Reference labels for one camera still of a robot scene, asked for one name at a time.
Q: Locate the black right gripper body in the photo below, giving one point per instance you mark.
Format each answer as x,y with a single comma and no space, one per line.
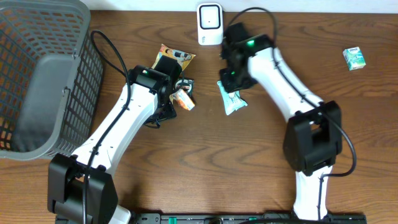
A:
234,80

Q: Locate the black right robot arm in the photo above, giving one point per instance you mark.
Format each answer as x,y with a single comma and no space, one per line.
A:
312,140

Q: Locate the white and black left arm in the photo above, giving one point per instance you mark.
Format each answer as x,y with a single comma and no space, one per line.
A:
80,186

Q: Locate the dark green round-logo box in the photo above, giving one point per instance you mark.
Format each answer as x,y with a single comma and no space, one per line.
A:
186,84

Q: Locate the teal snack wrapper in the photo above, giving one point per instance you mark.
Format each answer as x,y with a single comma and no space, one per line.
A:
232,101

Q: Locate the small teal tissue pack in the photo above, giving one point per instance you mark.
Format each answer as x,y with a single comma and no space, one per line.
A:
354,58

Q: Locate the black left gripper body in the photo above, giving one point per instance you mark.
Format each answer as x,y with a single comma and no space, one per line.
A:
170,113

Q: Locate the dark grey plastic basket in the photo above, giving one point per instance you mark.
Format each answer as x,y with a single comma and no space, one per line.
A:
50,78

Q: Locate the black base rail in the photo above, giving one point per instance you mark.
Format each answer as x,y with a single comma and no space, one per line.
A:
270,217

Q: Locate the white barcode scanner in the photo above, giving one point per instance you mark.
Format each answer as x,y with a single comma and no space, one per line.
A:
210,23

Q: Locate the orange tissue pack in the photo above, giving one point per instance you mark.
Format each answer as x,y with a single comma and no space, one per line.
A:
183,99

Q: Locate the yellow wet wipes pack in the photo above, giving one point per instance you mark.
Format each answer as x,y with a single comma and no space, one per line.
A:
183,58

